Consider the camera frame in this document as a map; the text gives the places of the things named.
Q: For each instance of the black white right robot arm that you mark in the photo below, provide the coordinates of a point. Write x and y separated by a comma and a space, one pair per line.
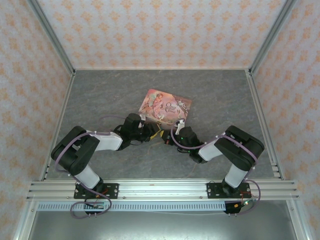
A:
240, 150

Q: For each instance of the pink illustrated tin box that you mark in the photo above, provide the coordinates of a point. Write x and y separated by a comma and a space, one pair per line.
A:
166, 106

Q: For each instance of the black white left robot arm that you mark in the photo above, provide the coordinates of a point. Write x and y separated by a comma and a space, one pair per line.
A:
75, 152

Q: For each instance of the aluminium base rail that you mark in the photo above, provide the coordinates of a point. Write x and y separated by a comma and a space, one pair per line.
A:
162, 190

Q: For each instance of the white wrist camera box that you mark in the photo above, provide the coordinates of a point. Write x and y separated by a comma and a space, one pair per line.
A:
180, 125
143, 118

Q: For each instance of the aluminium table side rail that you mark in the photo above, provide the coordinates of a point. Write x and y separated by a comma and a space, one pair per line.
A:
63, 110
258, 110

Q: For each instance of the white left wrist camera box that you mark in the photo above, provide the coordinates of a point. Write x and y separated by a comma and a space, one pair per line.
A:
143, 118

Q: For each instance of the aluminium frame post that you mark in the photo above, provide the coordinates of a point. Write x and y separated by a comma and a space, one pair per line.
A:
273, 35
50, 35

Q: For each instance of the aluminium lower frame leg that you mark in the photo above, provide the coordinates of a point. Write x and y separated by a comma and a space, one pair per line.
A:
23, 222
298, 222

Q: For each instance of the small circuit board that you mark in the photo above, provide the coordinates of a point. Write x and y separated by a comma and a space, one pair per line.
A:
98, 205
243, 203

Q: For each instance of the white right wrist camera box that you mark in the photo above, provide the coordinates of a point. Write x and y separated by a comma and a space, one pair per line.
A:
180, 125

